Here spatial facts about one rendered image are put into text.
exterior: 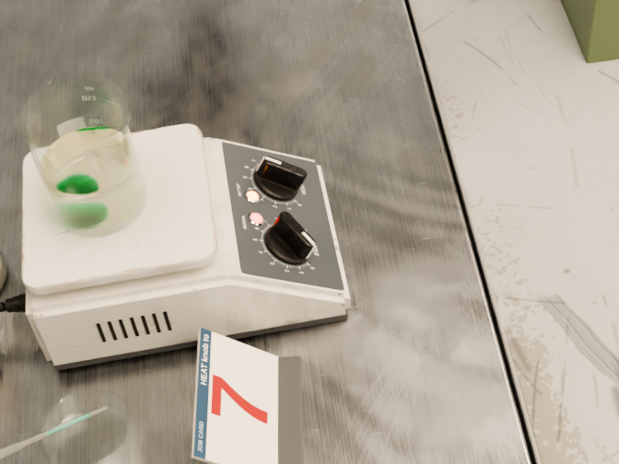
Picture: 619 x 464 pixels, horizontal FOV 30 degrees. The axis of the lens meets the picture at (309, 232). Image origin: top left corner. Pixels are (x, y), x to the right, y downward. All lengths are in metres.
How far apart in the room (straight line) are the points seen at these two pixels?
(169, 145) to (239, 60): 0.20
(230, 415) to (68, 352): 0.12
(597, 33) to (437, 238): 0.22
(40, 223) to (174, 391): 0.14
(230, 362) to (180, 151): 0.14
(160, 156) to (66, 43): 0.27
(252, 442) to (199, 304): 0.09
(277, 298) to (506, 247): 0.17
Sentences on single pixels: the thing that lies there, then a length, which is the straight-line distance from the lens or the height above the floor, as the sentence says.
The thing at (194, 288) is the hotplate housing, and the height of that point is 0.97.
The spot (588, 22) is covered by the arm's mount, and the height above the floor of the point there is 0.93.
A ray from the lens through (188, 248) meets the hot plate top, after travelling 0.70.
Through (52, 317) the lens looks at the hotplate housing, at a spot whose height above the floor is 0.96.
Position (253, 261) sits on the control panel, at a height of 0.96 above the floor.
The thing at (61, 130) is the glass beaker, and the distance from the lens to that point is 0.73.
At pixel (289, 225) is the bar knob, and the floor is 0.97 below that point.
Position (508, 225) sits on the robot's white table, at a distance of 0.82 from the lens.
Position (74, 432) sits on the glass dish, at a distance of 0.75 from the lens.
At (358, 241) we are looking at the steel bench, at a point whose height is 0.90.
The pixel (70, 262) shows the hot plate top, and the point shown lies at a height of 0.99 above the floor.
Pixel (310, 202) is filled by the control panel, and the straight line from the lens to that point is 0.79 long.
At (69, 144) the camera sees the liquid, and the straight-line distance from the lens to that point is 0.73.
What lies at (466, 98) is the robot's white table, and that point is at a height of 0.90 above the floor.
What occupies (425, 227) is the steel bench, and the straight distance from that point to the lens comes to 0.81.
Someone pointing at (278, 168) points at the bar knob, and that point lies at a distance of 0.77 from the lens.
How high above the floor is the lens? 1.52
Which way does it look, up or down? 50 degrees down
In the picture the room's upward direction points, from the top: 7 degrees counter-clockwise
